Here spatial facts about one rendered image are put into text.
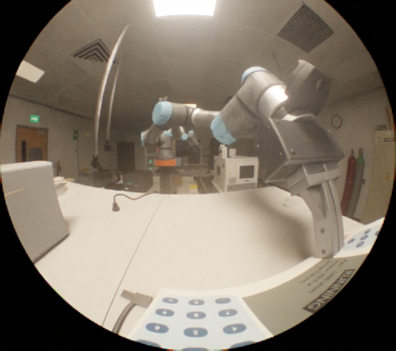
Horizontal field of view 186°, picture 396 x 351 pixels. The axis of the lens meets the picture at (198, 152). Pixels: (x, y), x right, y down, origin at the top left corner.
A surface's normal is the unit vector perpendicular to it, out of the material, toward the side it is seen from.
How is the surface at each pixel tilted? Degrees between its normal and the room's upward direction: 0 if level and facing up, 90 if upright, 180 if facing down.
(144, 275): 0
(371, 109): 90
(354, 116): 90
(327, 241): 90
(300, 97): 144
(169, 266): 0
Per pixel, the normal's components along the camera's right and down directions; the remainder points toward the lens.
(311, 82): 0.00, 0.82
